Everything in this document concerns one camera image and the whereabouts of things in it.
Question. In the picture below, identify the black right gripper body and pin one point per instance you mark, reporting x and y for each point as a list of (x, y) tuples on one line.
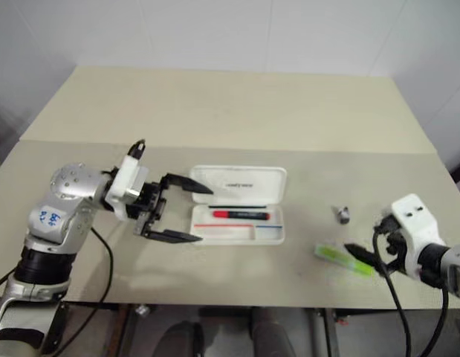
[(395, 245)]

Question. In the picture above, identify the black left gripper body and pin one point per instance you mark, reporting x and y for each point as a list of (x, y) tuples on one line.
[(149, 202)]

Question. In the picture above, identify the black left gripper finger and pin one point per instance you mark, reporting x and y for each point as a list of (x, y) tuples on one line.
[(174, 236), (188, 184)]

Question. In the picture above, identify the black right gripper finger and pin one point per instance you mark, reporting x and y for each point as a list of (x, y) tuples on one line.
[(359, 253)]

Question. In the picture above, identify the green marker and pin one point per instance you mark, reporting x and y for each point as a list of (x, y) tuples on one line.
[(335, 256)]

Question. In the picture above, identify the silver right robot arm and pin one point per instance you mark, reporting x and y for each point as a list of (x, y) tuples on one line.
[(450, 266)]

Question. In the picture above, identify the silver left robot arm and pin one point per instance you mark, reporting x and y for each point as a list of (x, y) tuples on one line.
[(66, 186)]

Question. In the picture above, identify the white open pencil case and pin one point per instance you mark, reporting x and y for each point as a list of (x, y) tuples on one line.
[(239, 208)]

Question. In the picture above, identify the red marker with black cap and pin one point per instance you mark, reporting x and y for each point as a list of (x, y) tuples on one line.
[(239, 214)]

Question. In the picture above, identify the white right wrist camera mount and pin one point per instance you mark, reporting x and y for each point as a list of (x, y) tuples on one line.
[(415, 223)]

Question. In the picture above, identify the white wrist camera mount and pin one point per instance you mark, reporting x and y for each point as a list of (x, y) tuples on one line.
[(122, 182), (415, 223)]

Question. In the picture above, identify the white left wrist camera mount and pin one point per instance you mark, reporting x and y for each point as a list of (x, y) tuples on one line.
[(122, 182)]

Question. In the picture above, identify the black left camera plug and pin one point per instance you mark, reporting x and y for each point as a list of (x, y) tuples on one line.
[(137, 150)]

